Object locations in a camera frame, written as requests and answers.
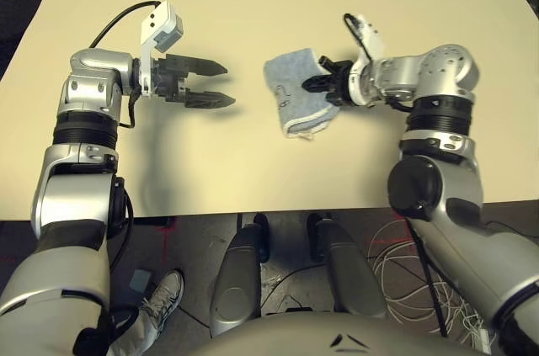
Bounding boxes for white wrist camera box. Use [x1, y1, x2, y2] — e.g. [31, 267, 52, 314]
[139, 0, 185, 99]
[350, 14, 387, 66]

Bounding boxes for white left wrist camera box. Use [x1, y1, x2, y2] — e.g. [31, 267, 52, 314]
[139, 0, 185, 99]

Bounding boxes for black left wrist camera cable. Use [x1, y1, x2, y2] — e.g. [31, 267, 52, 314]
[89, 0, 163, 49]

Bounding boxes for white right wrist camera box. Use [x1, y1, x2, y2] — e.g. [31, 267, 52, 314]
[350, 14, 387, 66]

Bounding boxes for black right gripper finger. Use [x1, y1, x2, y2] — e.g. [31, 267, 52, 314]
[301, 73, 339, 94]
[318, 55, 345, 74]

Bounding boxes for black left elbow cable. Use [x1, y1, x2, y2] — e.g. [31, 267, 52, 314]
[107, 177, 136, 273]

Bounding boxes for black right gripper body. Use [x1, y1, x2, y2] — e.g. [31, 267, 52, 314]
[331, 61, 359, 108]

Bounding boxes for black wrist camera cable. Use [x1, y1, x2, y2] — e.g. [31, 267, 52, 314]
[89, 0, 163, 49]
[343, 13, 374, 61]

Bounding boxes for thin black floor cable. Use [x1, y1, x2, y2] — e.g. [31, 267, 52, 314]
[259, 265, 336, 316]

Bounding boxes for light grey trouser leg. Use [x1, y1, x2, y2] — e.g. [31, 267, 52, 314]
[109, 308, 157, 356]

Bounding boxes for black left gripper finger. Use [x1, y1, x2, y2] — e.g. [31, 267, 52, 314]
[184, 88, 237, 110]
[186, 56, 229, 78]

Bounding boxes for grey robot left leg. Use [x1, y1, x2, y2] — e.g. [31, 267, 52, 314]
[209, 223, 270, 337]

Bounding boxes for black elbow cable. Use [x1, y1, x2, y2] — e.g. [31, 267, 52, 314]
[404, 219, 448, 338]
[107, 177, 136, 273]

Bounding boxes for grey robot right leg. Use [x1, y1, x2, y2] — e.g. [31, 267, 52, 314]
[307, 212, 388, 320]

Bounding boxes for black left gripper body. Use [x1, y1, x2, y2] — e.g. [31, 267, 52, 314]
[151, 52, 190, 104]

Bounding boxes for grey robot leg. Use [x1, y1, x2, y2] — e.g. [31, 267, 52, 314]
[209, 223, 270, 337]
[307, 212, 388, 320]

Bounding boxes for white tangled floor cables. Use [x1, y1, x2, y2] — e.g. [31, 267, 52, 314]
[367, 220, 494, 353]

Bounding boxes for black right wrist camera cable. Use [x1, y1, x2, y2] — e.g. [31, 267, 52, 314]
[343, 13, 374, 61]

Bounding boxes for light blue terry rag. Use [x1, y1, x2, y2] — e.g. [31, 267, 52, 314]
[263, 47, 340, 141]

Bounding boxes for black right elbow cable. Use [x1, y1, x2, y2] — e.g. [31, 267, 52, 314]
[404, 219, 448, 338]

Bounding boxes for grey robot torso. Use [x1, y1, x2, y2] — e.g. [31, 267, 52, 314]
[197, 311, 485, 356]

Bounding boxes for white grey sneaker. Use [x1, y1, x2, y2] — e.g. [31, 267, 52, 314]
[140, 268, 185, 343]

